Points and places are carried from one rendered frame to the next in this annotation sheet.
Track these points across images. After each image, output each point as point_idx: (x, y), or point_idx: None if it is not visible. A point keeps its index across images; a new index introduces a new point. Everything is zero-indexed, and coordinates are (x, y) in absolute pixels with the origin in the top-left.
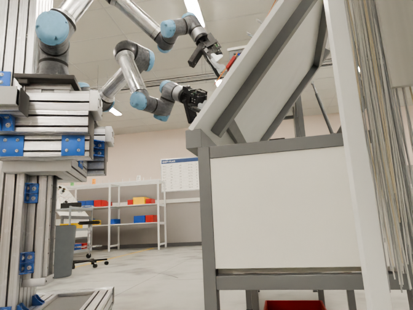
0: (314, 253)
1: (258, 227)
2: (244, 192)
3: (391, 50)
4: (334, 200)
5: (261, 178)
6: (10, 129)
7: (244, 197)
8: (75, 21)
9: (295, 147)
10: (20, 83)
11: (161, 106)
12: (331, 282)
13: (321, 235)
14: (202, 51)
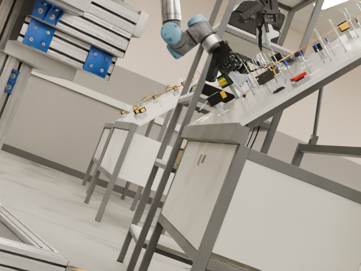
0: (291, 270)
1: (260, 233)
2: (262, 201)
3: None
4: (324, 237)
5: (280, 196)
6: (52, 22)
7: (260, 205)
8: None
9: (317, 184)
10: None
11: (185, 46)
12: None
13: (303, 258)
14: (259, 14)
